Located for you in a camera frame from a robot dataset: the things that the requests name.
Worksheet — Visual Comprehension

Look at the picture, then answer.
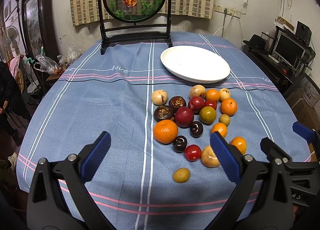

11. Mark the tan spotted round fruit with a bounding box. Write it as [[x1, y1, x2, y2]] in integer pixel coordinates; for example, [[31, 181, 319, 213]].
[[201, 145, 220, 168]]

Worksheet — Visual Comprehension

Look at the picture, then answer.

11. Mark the small green-yellow longan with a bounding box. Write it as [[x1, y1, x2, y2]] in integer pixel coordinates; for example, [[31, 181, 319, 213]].
[[219, 114, 231, 126]]

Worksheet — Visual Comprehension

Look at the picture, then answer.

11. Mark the wall power strip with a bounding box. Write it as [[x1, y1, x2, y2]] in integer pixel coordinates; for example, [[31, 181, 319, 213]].
[[214, 4, 241, 19]]

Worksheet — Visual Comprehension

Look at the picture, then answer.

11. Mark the black speaker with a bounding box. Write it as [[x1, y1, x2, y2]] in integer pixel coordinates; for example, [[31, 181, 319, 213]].
[[295, 21, 312, 46]]

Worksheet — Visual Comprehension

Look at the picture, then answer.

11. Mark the mandarin with dark spots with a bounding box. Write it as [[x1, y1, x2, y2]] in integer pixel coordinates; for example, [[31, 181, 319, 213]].
[[220, 98, 238, 116]]

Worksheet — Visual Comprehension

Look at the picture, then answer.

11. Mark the small spotted pale fruit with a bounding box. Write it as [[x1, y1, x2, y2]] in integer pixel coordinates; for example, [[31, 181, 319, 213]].
[[219, 88, 231, 101]]

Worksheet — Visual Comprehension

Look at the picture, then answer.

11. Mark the cardboard box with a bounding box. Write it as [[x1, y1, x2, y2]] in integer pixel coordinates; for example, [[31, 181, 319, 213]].
[[284, 74, 319, 130]]

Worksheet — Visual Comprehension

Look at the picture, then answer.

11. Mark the round orange fruit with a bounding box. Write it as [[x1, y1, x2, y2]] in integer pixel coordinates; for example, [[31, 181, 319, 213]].
[[206, 88, 220, 102]]

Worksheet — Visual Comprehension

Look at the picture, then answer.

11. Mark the black equipment shelf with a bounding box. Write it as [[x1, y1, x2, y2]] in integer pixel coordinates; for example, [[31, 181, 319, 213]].
[[244, 26, 316, 93]]

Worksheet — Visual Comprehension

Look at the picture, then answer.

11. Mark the smooth orange fruit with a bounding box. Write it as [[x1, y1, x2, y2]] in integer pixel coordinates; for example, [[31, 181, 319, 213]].
[[230, 137, 247, 155]]

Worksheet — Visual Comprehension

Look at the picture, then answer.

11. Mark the beige passion fruit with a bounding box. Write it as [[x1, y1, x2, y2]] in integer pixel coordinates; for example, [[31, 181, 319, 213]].
[[189, 85, 206, 99]]

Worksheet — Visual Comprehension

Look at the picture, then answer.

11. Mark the dark cherry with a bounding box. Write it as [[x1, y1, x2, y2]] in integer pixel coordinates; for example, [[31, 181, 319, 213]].
[[190, 121, 203, 138], [173, 136, 188, 153]]

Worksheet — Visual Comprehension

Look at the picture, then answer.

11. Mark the blue striped tablecloth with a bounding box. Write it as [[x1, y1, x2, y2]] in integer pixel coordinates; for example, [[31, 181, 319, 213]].
[[16, 32, 310, 229]]

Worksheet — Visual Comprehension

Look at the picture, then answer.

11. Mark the black framed goldfish screen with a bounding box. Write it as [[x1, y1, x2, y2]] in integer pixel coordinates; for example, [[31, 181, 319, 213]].
[[98, 0, 172, 54]]

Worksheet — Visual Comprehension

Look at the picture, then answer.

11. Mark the pale melon purple stripe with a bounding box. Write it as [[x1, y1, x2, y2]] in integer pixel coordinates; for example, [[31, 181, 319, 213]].
[[151, 90, 168, 105]]

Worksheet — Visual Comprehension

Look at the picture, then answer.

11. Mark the black hat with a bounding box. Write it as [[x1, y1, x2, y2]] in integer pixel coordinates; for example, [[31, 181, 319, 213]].
[[243, 34, 266, 51]]

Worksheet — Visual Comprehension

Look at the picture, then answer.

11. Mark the clear plastic bag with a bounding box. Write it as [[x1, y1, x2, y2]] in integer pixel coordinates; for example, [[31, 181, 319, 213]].
[[34, 54, 59, 74]]

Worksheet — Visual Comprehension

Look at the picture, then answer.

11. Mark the standing fan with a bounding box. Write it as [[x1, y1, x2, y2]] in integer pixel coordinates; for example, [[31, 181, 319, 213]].
[[4, 26, 20, 55]]

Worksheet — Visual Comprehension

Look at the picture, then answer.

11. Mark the small orange kumquat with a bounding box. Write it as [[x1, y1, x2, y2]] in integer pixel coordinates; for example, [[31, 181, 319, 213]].
[[211, 123, 228, 137]]

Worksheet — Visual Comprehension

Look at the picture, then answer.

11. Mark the large red plum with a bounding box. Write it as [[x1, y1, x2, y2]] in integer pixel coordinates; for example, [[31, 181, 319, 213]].
[[175, 107, 194, 128]]

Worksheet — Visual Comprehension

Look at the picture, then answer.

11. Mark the large orange mandarin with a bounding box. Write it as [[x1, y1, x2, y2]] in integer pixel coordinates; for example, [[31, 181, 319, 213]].
[[153, 119, 178, 144]]

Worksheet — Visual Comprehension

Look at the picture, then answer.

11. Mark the dark framed painting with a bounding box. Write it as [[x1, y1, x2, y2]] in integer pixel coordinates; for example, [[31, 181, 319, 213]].
[[21, 0, 60, 61]]

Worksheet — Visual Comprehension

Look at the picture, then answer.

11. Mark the green-orange tomato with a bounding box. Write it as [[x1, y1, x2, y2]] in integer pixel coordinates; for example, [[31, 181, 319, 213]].
[[199, 106, 216, 124]]

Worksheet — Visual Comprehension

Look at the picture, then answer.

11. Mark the smaller red plum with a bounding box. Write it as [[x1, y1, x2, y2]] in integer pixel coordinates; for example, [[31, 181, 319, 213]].
[[188, 96, 205, 113]]

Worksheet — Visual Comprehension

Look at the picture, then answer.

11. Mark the yellow-green longan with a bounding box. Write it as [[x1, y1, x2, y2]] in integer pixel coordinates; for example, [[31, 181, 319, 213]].
[[172, 168, 190, 183]]

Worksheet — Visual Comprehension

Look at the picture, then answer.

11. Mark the white round plate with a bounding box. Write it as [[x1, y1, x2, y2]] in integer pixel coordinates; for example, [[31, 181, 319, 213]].
[[160, 46, 231, 84]]

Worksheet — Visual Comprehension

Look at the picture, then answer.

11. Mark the computer monitor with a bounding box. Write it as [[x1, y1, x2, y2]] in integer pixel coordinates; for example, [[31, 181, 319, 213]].
[[274, 32, 305, 68]]

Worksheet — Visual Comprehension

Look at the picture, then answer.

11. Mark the red cherry tomato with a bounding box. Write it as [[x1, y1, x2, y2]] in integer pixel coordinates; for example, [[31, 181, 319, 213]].
[[204, 100, 217, 110], [184, 144, 202, 162]]

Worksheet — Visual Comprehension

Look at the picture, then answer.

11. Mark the white power cable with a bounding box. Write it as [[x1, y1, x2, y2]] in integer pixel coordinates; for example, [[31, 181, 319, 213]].
[[212, 10, 237, 38]]

